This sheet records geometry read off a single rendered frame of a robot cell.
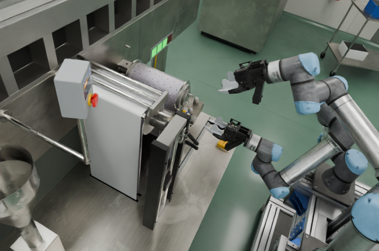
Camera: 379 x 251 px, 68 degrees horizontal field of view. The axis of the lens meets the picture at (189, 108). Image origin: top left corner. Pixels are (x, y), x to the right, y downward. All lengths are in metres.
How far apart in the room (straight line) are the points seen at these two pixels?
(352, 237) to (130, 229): 0.79
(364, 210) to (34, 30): 1.04
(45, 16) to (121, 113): 0.35
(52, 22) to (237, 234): 1.91
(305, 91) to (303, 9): 4.76
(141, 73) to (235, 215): 1.52
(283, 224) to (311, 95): 1.44
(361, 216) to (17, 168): 0.90
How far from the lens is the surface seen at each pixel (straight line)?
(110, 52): 1.23
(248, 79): 1.01
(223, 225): 2.32
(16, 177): 0.79
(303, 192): 1.82
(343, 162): 1.65
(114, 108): 0.92
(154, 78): 1.20
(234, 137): 1.29
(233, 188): 2.50
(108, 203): 1.30
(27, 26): 0.89
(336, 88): 1.06
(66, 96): 0.58
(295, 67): 0.96
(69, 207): 1.31
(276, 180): 1.32
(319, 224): 1.73
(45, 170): 1.25
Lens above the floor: 2.06
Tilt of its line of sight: 44 degrees down
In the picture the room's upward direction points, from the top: 13 degrees clockwise
